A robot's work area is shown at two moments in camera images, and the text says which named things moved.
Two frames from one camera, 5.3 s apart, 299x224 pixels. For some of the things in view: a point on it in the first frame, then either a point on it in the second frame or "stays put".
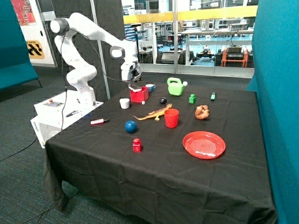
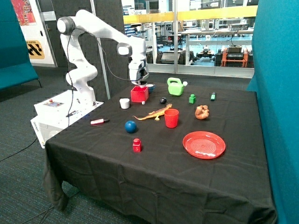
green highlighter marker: (213, 96) stays put
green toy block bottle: (192, 99) stays put
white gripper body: (131, 71) → (138, 70)
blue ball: (130, 126) stays put
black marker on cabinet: (71, 113) stays put
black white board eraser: (135, 88) → (140, 83)
